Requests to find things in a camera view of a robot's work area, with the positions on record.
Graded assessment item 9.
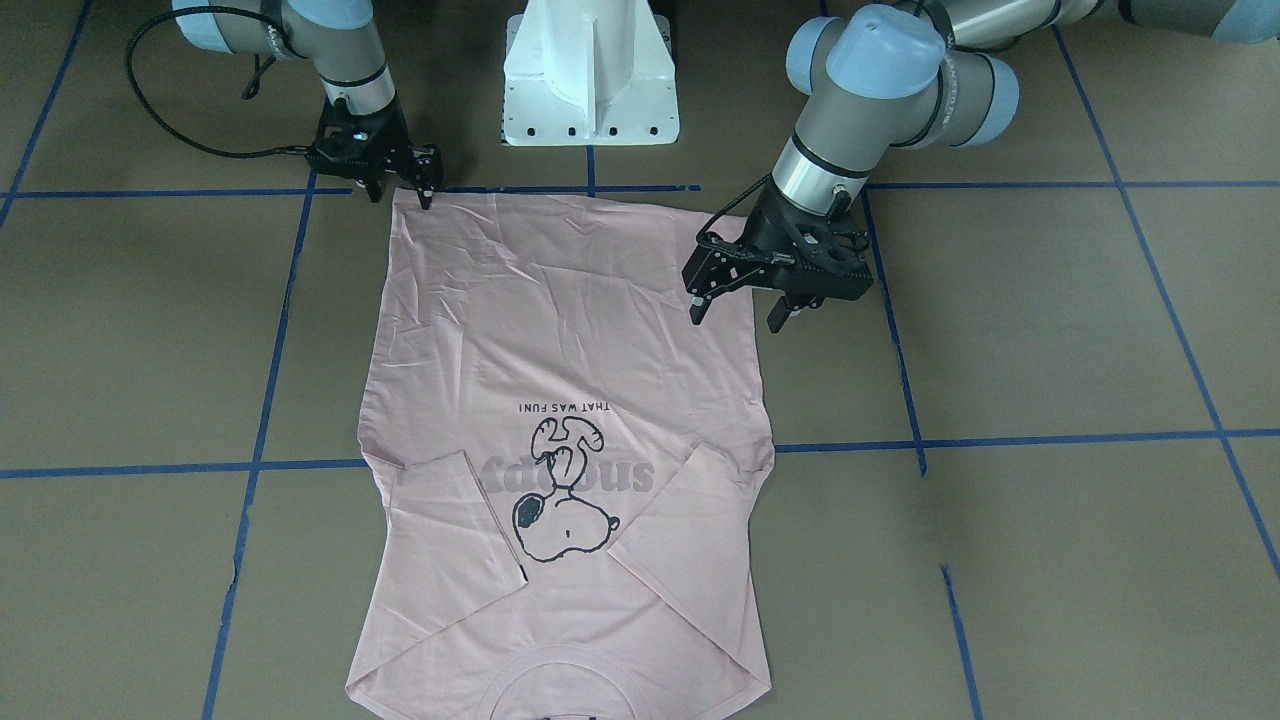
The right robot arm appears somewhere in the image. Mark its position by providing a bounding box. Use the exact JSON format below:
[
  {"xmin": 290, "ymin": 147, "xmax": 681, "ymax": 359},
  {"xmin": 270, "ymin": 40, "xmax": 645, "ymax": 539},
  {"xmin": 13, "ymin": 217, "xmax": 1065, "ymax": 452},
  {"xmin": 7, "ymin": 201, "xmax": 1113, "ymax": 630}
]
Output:
[{"xmin": 170, "ymin": 1, "xmax": 442, "ymax": 209}]

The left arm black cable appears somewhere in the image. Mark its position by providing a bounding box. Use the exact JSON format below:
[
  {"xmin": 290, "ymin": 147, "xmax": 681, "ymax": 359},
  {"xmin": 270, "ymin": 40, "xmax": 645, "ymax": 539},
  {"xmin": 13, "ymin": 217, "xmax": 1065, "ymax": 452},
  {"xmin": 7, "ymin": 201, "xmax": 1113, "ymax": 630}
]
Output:
[{"xmin": 700, "ymin": 172, "xmax": 776, "ymax": 251}]

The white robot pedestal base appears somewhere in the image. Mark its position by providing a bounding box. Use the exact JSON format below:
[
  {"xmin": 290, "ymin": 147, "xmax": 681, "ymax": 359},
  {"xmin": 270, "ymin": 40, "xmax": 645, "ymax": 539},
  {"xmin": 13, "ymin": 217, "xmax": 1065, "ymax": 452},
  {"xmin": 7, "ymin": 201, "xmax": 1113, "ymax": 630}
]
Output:
[{"xmin": 500, "ymin": 1, "xmax": 681, "ymax": 147}]

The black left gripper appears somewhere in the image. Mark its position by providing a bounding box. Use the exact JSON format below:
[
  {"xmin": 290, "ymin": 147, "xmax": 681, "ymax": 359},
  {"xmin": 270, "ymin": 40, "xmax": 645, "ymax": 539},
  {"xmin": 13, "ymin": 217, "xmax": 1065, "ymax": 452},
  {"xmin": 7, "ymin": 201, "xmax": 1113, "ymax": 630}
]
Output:
[{"xmin": 682, "ymin": 184, "xmax": 873, "ymax": 334}]

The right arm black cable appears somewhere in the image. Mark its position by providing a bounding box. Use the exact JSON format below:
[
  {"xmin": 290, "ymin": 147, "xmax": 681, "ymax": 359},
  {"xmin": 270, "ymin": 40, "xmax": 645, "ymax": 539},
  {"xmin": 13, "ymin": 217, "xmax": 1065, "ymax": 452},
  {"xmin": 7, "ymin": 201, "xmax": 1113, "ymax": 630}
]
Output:
[{"xmin": 125, "ymin": 5, "xmax": 332, "ymax": 161}]

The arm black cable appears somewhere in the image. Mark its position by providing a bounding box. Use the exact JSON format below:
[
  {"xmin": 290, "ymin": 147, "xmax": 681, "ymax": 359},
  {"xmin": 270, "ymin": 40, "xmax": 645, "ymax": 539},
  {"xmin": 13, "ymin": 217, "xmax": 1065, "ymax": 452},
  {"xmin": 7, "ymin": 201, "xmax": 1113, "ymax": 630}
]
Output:
[
  {"xmin": 125, "ymin": 5, "xmax": 332, "ymax": 161},
  {"xmin": 700, "ymin": 172, "xmax": 776, "ymax": 251}
]

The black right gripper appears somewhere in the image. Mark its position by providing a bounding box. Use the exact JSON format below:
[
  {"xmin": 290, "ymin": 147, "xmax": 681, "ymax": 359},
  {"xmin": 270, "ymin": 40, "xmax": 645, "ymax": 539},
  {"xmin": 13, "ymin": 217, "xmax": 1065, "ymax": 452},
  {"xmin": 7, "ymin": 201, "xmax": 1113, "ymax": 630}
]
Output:
[{"xmin": 305, "ymin": 96, "xmax": 443, "ymax": 211}]

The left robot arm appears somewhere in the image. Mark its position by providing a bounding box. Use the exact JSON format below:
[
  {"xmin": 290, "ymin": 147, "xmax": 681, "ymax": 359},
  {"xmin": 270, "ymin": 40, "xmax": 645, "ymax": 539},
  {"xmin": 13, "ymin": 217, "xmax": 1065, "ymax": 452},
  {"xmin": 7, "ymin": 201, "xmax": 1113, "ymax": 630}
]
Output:
[{"xmin": 682, "ymin": 1, "xmax": 1279, "ymax": 332}]

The pink printed t-shirt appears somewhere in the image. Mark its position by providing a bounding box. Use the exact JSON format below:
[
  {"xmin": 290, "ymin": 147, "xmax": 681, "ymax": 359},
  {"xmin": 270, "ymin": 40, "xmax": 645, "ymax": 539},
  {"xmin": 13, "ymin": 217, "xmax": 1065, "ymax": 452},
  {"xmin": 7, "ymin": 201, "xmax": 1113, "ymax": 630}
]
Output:
[{"xmin": 346, "ymin": 191, "xmax": 774, "ymax": 719}]

